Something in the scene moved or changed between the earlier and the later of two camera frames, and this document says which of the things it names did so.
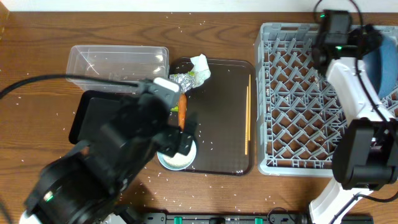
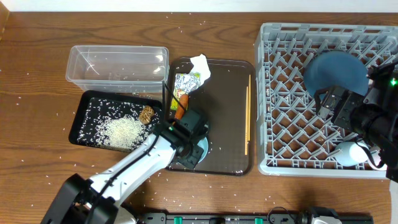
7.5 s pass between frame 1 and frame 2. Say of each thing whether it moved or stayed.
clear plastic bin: stayed
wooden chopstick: stayed
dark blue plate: moved
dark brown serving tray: stayed
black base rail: stayed
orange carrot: stayed
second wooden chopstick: stayed
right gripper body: moved
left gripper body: moved
